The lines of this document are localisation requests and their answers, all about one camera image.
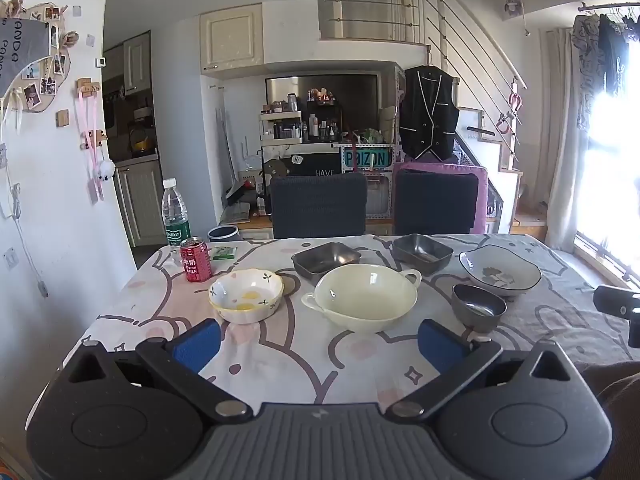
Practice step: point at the grey trash bin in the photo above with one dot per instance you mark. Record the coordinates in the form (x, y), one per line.
(223, 234)

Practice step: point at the stair railing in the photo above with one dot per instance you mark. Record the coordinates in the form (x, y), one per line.
(470, 45)

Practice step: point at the green snack packet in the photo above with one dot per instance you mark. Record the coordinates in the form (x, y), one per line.
(222, 253)

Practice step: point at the white cosmetics shelf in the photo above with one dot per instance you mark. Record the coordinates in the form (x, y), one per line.
(281, 130)

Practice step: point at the cream upper cabinet door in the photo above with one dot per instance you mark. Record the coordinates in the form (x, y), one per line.
(232, 37)

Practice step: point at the grey lower kitchen cabinet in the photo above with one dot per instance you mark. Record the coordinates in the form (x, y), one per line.
(140, 200)

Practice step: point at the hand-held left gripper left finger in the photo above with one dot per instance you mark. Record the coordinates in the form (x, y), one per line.
(197, 342)

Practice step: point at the hanging clothes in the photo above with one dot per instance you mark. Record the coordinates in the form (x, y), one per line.
(597, 60)

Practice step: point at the yellow kettle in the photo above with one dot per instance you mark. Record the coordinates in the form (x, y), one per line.
(140, 142)

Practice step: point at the white curtain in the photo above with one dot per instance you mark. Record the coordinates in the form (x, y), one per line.
(560, 150)

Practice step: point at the photo collage wall board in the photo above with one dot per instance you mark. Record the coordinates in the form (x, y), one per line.
(30, 50)

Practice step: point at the oval metal bowl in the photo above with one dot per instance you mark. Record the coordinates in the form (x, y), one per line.
(480, 307)

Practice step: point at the teal lettered sign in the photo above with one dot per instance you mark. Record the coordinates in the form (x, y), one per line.
(367, 159)

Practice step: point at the wide square metal tray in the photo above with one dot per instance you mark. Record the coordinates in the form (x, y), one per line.
(325, 260)

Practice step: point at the bear printed tablecloth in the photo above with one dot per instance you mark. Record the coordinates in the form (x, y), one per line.
(280, 360)

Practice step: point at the pink ribbon with white plush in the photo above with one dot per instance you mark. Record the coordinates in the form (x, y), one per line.
(92, 135)

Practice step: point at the yellow rimmed floral bowl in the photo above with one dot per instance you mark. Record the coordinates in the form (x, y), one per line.
(245, 297)

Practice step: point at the red drink can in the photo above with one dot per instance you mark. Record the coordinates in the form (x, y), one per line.
(196, 262)

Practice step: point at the purple seat cushion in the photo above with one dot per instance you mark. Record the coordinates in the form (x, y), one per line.
(482, 200)

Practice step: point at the dark brown cloth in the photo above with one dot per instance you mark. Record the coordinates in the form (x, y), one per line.
(615, 410)

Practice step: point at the clear plastic water bottle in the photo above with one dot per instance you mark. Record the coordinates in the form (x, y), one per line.
(176, 215)

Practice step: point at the black vest with white trim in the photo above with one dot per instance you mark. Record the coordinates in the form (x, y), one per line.
(427, 115)

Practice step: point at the deep square metal tray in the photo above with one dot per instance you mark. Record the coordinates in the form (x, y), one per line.
(422, 255)

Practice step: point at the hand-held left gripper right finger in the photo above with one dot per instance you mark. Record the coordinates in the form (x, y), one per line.
(440, 347)

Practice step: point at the dark grey chair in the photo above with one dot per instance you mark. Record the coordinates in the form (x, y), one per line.
(320, 205)
(435, 205)

